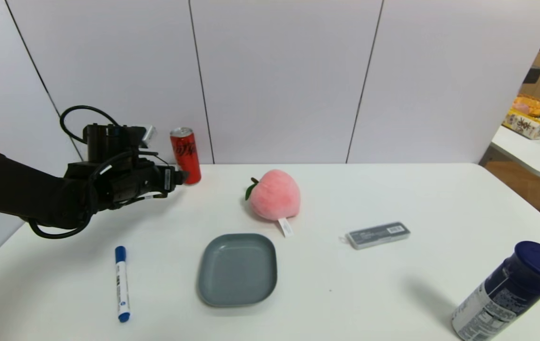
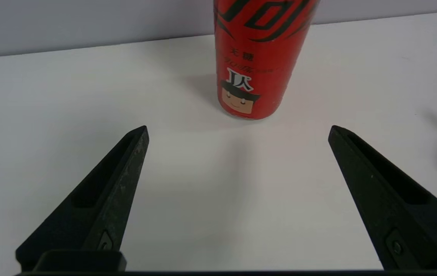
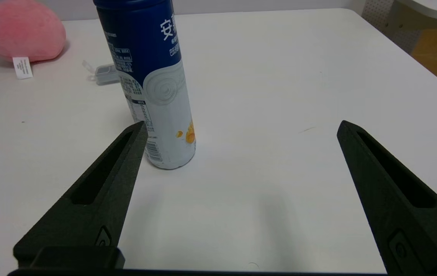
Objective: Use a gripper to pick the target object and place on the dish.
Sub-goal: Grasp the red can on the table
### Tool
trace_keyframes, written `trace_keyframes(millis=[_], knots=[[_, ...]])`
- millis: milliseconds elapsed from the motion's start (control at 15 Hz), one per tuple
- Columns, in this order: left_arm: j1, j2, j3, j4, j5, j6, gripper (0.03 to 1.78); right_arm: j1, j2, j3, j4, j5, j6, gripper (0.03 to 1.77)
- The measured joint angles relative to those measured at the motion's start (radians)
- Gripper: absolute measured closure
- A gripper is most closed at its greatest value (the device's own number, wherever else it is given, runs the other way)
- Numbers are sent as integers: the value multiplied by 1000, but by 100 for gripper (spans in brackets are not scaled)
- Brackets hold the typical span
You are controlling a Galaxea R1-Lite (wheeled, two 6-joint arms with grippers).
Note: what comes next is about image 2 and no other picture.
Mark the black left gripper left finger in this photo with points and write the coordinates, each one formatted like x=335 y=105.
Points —
x=99 y=207

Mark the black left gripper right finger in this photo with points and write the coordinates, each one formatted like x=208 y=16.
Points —
x=394 y=207

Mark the red cola can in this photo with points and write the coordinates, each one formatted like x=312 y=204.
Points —
x=258 y=57

